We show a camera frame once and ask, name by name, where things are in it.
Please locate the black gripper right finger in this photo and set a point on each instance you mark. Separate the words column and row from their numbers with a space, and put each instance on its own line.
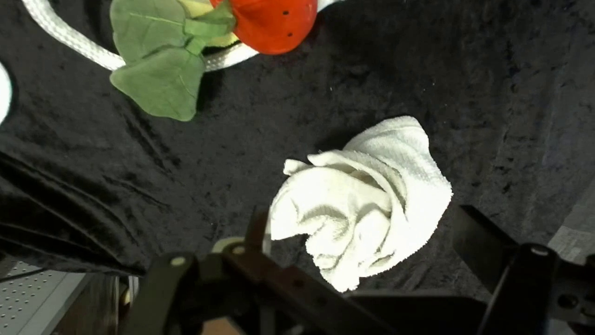
column 521, row 290

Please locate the white terry towel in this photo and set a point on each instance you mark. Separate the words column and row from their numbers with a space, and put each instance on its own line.
column 373, row 204

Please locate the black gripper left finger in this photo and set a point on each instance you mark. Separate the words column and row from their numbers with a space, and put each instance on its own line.
column 205, row 290

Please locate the black velvet tablecloth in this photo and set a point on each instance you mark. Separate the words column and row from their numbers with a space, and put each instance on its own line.
column 187, row 173

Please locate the red radish plush toy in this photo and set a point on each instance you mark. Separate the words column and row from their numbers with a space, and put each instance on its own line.
column 272, row 24

